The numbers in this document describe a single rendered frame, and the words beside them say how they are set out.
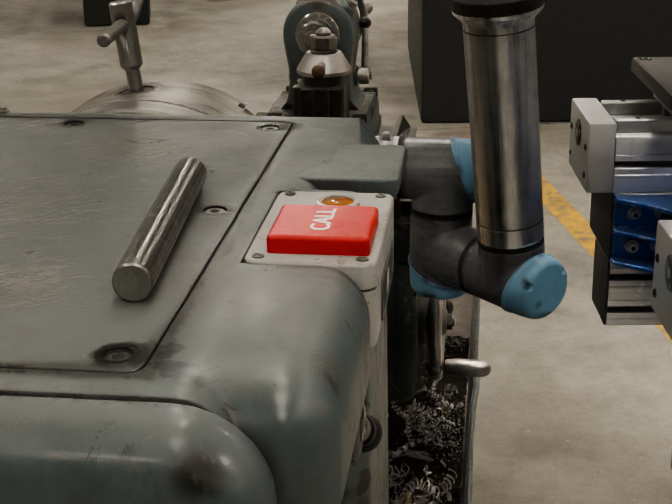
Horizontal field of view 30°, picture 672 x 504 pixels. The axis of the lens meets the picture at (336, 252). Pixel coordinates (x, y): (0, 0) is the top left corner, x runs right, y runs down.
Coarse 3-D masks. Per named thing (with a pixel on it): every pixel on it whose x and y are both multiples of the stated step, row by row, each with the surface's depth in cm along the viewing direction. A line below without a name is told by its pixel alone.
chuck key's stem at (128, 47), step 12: (120, 0) 118; (120, 12) 117; (132, 12) 118; (132, 24) 118; (120, 36) 118; (132, 36) 118; (120, 48) 118; (132, 48) 118; (120, 60) 119; (132, 60) 119; (132, 72) 119; (132, 84) 120
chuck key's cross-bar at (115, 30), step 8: (136, 0) 125; (136, 8) 123; (136, 16) 122; (112, 24) 114; (120, 24) 115; (128, 24) 118; (104, 32) 110; (112, 32) 111; (120, 32) 114; (104, 40) 109; (112, 40) 110
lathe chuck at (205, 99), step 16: (160, 80) 124; (176, 80) 124; (96, 96) 125; (112, 96) 120; (128, 96) 118; (144, 96) 118; (160, 96) 118; (176, 96) 118; (192, 96) 119; (208, 96) 121; (224, 96) 123; (208, 112) 116; (224, 112) 118; (240, 112) 121
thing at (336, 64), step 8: (304, 56) 180; (312, 56) 178; (320, 56) 178; (328, 56) 178; (336, 56) 178; (344, 56) 180; (304, 64) 179; (312, 64) 178; (328, 64) 178; (336, 64) 178; (344, 64) 179; (304, 72) 178; (328, 72) 177; (336, 72) 178; (344, 72) 179
